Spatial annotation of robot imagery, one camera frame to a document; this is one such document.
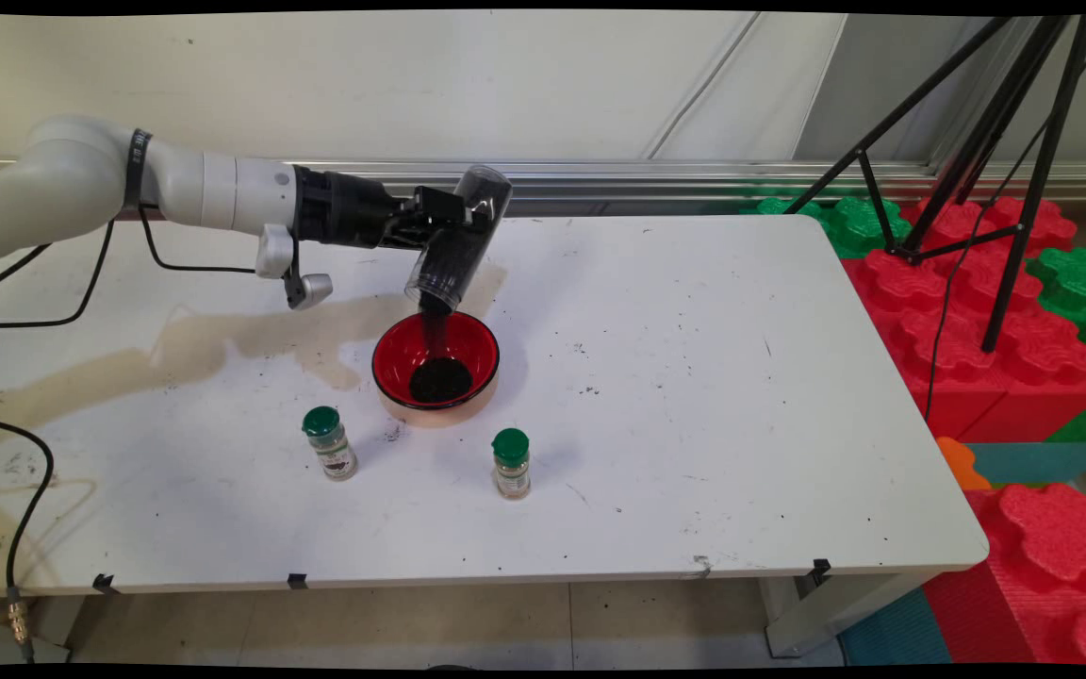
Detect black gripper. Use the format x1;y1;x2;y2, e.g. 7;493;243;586
293;167;496;252

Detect clear jar with dark grains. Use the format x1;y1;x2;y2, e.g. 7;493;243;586
403;165;514;315

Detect red bowl with black rim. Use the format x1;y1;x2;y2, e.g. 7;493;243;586
371;309;502;428

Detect dark grains heap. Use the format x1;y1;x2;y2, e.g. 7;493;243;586
408;311;474;405

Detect green-lid spice jar dark contents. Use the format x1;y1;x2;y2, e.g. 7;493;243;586
302;406;359;482

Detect green-lid spice jar light contents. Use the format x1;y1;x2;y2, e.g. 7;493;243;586
491;427;533;501

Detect green foam block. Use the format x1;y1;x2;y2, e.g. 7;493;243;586
741;195;912;260
1024;247;1086;444

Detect large red foam block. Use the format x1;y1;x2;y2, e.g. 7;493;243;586
840;195;1086;444

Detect white table leg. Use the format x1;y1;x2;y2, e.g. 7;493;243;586
760;571;940;658

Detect orange foam piece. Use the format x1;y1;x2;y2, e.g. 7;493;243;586
934;436;992;491

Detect black tripod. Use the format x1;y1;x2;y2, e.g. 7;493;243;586
783;14;1086;355

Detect teal foam mat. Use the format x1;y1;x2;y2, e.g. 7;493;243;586
835;589;954;666

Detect teal foam block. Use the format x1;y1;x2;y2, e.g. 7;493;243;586
963;441;1086;487

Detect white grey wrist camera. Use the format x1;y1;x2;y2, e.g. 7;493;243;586
255;222;335;310

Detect aluminium wall rail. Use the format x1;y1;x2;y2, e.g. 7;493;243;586
0;158;1086;204

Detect black cable strap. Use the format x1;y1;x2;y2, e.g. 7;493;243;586
123;129;153;210

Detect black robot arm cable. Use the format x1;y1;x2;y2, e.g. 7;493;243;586
0;206;261;329

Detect black cable with brass connector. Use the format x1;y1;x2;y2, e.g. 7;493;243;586
0;417;56;661

